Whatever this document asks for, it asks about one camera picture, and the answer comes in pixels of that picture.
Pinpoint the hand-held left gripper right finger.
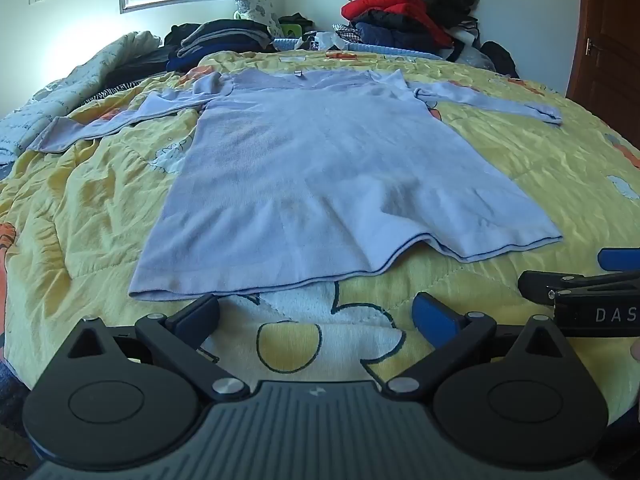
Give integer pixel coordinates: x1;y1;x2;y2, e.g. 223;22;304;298
382;291;566;403

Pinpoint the white crumpled cloth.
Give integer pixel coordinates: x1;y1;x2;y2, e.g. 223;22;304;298
300;30;341;51

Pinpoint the pile of dark folded clothes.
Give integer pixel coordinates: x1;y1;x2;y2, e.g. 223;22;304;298
164;19;276;72

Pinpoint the zebra striped cloth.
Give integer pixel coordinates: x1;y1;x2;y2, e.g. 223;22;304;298
85;82;136;106

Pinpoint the lavender long-sleeved shirt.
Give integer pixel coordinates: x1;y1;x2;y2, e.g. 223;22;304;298
27;67;565;303

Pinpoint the black bag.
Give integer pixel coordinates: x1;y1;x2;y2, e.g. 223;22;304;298
480;40;518;78

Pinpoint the pile of white grey clothes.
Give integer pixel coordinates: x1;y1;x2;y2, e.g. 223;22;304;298
445;20;486;63

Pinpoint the white printed quilt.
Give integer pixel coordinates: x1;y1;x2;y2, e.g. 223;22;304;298
0;31;163;163

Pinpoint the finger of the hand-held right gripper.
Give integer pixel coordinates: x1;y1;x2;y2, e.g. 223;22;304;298
518;270;640;306
598;247;640;272

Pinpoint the navy jacket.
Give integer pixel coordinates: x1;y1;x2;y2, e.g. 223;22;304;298
352;20;441;51

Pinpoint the floral pillow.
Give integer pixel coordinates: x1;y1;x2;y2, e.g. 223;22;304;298
232;0;286;40

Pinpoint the red jacket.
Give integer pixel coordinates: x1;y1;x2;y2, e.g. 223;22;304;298
341;0;453;47

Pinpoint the yellow printed quilt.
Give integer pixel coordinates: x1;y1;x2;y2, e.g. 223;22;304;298
0;50;640;421

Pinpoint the wooden door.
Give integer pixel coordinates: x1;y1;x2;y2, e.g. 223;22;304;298
565;0;640;126

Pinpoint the light blue knitted blanket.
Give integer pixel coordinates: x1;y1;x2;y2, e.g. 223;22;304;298
272;37;451;61

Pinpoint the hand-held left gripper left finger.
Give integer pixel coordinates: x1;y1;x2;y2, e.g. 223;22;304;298
67;294;250;403

